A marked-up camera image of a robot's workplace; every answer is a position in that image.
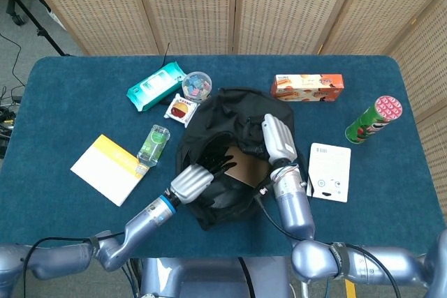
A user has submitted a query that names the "blue carpet table cover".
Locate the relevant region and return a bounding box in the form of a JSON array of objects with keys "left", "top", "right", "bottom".
[{"left": 0, "top": 54, "right": 436, "bottom": 260}]

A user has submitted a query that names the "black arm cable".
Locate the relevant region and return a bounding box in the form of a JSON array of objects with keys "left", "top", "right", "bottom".
[
  {"left": 253, "top": 186, "right": 402, "bottom": 298},
  {"left": 22, "top": 230, "right": 126, "bottom": 298}
]

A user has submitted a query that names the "clear water bottle green label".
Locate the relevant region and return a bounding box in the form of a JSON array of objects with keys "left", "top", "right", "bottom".
[{"left": 136, "top": 124, "right": 171, "bottom": 168}]

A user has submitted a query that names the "blue-grey robot torso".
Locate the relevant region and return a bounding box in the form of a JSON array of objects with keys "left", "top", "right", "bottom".
[{"left": 139, "top": 257, "right": 293, "bottom": 298}]

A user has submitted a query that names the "black chair caster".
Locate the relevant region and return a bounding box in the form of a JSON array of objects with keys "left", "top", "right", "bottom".
[{"left": 6, "top": 0, "right": 26, "bottom": 27}]

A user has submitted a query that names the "green chips can pink lid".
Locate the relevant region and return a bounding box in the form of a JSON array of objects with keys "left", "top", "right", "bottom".
[{"left": 344, "top": 95, "right": 403, "bottom": 144}]

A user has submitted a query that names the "teal wet wipes pack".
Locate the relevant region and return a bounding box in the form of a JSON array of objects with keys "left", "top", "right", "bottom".
[{"left": 126, "top": 61, "right": 188, "bottom": 112}]

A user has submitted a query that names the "black backpack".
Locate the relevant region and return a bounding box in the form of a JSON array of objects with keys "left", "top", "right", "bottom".
[{"left": 176, "top": 87, "right": 312, "bottom": 232}]

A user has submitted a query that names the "clear tub of coloured clips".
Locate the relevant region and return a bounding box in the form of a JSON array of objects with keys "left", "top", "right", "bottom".
[{"left": 182, "top": 71, "right": 213, "bottom": 104}]

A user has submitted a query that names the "yellow and white book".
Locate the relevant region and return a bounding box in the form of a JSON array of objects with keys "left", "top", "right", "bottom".
[{"left": 70, "top": 133, "right": 150, "bottom": 207}]

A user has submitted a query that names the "orange biscuit box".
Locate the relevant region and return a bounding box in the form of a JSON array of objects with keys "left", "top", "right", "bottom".
[{"left": 270, "top": 73, "right": 345, "bottom": 103}]

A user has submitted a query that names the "white red snack packet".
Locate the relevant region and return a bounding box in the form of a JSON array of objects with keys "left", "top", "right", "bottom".
[{"left": 164, "top": 94, "right": 200, "bottom": 128}]

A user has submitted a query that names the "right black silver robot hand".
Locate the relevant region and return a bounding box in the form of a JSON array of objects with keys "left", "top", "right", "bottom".
[{"left": 240, "top": 113, "right": 298, "bottom": 167}]

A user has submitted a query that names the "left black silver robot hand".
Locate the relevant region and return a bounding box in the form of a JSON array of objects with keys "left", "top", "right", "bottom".
[{"left": 170, "top": 139, "right": 239, "bottom": 208}]

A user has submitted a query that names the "black tripod stand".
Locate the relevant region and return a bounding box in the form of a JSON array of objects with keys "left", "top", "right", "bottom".
[{"left": 0, "top": 0, "right": 73, "bottom": 57}]

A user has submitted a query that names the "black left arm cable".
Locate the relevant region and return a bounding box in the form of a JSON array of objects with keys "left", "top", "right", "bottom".
[{"left": 22, "top": 230, "right": 126, "bottom": 298}]

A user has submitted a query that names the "wicker folding screen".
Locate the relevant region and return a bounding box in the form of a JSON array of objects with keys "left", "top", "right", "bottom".
[{"left": 17, "top": 0, "right": 447, "bottom": 221}]

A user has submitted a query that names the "white card box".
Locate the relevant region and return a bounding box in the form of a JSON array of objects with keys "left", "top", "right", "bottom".
[{"left": 306, "top": 142, "right": 352, "bottom": 204}]

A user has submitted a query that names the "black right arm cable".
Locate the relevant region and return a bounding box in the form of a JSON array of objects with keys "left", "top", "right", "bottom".
[{"left": 253, "top": 186, "right": 402, "bottom": 298}]

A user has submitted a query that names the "floor cable bundle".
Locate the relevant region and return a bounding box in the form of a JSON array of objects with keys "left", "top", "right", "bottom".
[{"left": 0, "top": 32, "right": 27, "bottom": 159}]

